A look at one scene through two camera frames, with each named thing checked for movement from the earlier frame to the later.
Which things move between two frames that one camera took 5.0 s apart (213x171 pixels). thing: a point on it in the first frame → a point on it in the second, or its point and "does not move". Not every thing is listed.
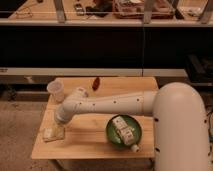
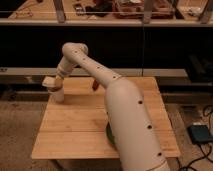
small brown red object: (96, 84) does not move
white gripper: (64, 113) → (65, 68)
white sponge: (52, 134) → (49, 81)
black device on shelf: (78, 7) does not move
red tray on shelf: (134, 9) does not move
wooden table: (85, 133) does not move
